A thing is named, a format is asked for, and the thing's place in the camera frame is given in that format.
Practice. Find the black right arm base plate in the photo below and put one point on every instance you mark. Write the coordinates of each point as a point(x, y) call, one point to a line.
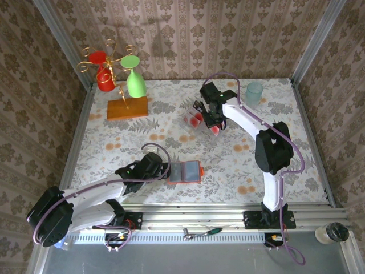
point(251, 221)

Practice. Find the floral tablecloth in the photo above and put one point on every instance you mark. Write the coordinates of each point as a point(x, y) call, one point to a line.
point(171, 91)

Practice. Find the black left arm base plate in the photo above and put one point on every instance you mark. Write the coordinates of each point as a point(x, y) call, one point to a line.
point(137, 219)

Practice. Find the orange card holder wallet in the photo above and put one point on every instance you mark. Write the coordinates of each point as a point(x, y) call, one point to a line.
point(191, 171)

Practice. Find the blue white small connector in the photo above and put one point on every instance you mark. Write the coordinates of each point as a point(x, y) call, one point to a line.
point(66, 246)

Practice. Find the green wine glass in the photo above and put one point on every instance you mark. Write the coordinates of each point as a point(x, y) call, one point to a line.
point(136, 85)

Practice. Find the teal translucent plastic cup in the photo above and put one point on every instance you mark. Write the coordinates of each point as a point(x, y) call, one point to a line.
point(253, 97)

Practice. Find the red wine glass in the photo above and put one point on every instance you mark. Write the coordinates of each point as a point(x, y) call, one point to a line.
point(104, 82)

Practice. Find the aluminium table side rail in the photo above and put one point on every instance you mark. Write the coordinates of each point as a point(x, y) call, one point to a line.
point(84, 120)
point(306, 122)

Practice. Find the black power connector bracket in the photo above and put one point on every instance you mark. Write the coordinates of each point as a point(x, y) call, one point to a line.
point(271, 238)
point(114, 237)

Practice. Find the aluminium frame post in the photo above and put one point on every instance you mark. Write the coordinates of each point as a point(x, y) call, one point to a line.
point(316, 42)
point(65, 48)

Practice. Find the glass jar with black lid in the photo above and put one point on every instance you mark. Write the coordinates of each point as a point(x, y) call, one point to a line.
point(332, 232)

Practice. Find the aluminium mounting rail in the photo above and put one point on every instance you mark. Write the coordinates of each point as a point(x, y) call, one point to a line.
point(194, 217)

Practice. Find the grey metal shelf panel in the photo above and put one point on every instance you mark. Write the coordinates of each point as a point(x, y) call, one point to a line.
point(185, 259)

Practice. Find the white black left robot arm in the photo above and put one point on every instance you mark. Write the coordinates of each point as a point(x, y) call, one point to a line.
point(99, 191)

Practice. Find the white card with red dot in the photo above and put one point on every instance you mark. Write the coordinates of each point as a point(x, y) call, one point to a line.
point(196, 115)
point(215, 130)
point(194, 122)

